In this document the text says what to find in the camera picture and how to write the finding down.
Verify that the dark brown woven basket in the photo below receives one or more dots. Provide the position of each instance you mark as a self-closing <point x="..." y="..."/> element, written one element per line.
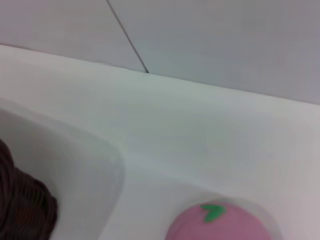
<point x="22" y="200"/>

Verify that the black vertical wall strip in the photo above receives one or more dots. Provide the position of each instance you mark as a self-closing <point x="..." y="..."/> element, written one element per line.
<point x="130" y="40"/>

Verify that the pink toy peach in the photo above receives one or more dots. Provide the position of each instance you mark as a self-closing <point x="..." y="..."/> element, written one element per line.
<point x="220" y="227"/>

